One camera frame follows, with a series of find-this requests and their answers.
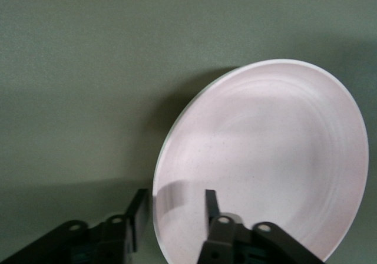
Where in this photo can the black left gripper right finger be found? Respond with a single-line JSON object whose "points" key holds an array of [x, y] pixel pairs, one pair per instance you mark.
{"points": [[226, 240]]}

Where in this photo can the brown table cover sheet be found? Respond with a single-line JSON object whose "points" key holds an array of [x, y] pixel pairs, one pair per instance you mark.
{"points": [[88, 84]]}

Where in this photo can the pink plate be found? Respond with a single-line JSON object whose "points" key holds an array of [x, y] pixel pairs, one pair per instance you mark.
{"points": [[265, 146]]}

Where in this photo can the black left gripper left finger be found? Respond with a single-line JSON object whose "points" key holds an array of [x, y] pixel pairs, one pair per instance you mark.
{"points": [[112, 237]]}

